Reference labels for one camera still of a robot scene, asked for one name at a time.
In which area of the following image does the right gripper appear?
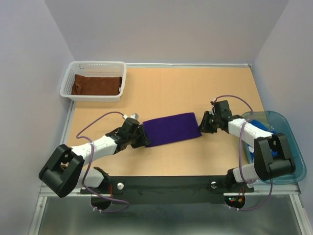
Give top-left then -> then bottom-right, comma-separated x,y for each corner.
196,110 -> 221,133

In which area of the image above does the purple towel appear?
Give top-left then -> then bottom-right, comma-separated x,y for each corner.
143,113 -> 201,147

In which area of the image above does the blue towel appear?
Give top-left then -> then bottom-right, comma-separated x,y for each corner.
246,119 -> 277,162

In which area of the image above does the brown towel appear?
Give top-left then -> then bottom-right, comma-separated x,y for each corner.
71,74 -> 122,95

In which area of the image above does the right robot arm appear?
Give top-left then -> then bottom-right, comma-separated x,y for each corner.
199,100 -> 296,191

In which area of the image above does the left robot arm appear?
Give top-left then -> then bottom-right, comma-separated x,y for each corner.
39,117 -> 151,198

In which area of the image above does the teal translucent plastic bin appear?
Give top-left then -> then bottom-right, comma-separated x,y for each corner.
242,111 -> 307,185

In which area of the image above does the white plastic mesh basket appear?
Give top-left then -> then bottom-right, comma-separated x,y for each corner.
60,61 -> 127,102

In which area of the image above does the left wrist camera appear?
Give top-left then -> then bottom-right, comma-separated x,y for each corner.
123,113 -> 139,120

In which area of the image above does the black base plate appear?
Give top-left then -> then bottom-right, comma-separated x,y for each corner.
93,176 -> 254,205

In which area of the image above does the aluminium frame rail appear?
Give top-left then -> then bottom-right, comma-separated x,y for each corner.
28,101 -> 76,235

